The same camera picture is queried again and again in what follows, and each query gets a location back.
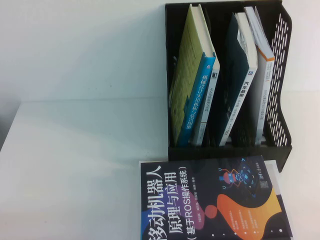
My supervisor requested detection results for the dark mobile robot book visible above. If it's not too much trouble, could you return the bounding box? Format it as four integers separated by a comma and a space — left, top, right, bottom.
138, 154, 294, 240

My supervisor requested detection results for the green cover blue spine book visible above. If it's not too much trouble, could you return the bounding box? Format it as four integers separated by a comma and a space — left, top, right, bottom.
168, 3, 217, 148

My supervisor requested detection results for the thin white spine book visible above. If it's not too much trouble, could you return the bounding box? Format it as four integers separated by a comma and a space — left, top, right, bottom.
189, 57, 221, 146

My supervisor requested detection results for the dark teal cover car book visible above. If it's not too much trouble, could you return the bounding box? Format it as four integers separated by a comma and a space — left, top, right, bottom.
217, 11, 259, 147

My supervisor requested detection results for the white book orange band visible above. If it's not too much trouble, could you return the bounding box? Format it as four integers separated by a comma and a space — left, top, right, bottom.
243, 5, 276, 146

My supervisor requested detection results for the white book purple patch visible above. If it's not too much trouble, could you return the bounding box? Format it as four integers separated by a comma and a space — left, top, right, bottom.
264, 159, 295, 238

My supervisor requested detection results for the black mesh book stand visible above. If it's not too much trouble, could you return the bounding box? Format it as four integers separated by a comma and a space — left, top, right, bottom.
164, 0, 294, 173

